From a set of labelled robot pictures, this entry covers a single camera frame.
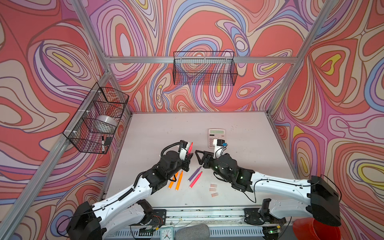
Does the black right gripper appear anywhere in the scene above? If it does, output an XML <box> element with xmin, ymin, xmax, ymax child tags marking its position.
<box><xmin>195</xmin><ymin>150</ymin><xmax>232</xmax><ymax>183</ymax></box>

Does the pink pen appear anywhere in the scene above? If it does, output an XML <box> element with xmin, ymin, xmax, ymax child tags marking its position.
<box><xmin>189</xmin><ymin>172</ymin><xmax>203</xmax><ymax>189</ymax></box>
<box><xmin>188</xmin><ymin>142</ymin><xmax>193</xmax><ymax>154</ymax></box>

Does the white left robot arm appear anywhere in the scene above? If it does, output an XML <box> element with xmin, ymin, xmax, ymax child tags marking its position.
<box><xmin>66</xmin><ymin>140</ymin><xmax>194</xmax><ymax>240</ymax></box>

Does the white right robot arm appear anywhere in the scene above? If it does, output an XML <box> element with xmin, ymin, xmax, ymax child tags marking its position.
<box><xmin>195</xmin><ymin>150</ymin><xmax>342</xmax><ymax>227</ymax></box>

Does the purple pen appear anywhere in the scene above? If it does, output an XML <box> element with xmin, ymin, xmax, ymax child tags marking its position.
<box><xmin>188</xmin><ymin>167</ymin><xmax>202</xmax><ymax>183</ymax></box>

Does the orange pen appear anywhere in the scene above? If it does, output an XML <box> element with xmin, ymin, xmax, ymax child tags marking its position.
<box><xmin>168</xmin><ymin>173</ymin><xmax>179</xmax><ymax>189</ymax></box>
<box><xmin>175</xmin><ymin>171</ymin><xmax>184</xmax><ymax>191</ymax></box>

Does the pink desk calculator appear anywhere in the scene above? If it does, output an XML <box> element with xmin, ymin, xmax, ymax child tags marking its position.
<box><xmin>208</xmin><ymin>129</ymin><xmax>226</xmax><ymax>149</ymax></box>

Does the small white clock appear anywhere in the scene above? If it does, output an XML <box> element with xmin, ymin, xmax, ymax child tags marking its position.
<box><xmin>160</xmin><ymin>228</ymin><xmax>174</xmax><ymax>240</ymax></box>

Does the black marker in basket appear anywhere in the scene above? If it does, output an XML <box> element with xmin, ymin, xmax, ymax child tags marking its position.
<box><xmin>101</xmin><ymin>136</ymin><xmax>105</xmax><ymax>154</ymax></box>

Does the silver tape roll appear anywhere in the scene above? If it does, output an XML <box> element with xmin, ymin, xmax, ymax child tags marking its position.
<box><xmin>97</xmin><ymin>115</ymin><xmax>118</xmax><ymax>127</ymax></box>

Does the red bucket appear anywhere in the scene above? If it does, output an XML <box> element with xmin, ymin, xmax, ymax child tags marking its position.
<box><xmin>293</xmin><ymin>218</ymin><xmax>341</xmax><ymax>240</ymax></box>

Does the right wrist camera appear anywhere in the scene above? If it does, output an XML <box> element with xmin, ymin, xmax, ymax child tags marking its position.
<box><xmin>213</xmin><ymin>139</ymin><xmax>228</xmax><ymax>148</ymax></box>

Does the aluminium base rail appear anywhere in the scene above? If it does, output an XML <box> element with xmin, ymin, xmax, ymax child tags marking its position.
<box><xmin>104</xmin><ymin>205</ymin><xmax>289</xmax><ymax>238</ymax></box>

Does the black wire basket back wall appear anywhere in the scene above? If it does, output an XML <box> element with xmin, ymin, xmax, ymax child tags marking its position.
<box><xmin>173</xmin><ymin>50</ymin><xmax>238</xmax><ymax>86</ymax></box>

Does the black wire basket wall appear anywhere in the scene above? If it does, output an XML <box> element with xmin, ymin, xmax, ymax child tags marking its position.
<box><xmin>63</xmin><ymin>83</ymin><xmax>129</xmax><ymax>155</ymax></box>
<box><xmin>173</xmin><ymin>50</ymin><xmax>238</xmax><ymax>86</ymax></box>

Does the black wire basket left wall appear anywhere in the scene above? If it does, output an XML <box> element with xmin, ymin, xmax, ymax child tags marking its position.
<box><xmin>63</xmin><ymin>83</ymin><xmax>129</xmax><ymax>155</ymax></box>

